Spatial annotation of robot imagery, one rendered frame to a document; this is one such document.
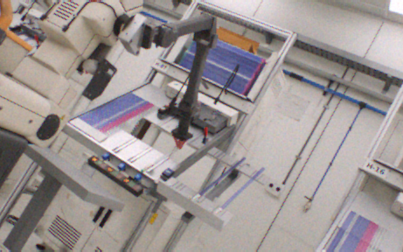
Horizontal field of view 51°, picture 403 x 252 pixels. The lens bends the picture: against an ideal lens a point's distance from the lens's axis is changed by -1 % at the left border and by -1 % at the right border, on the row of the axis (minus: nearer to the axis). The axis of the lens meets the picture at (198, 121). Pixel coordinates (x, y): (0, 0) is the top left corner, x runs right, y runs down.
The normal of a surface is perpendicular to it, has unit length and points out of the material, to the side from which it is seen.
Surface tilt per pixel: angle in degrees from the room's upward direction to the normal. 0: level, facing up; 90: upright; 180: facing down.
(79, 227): 90
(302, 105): 90
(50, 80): 82
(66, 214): 90
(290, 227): 90
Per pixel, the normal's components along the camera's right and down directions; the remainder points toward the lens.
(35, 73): -0.20, -0.40
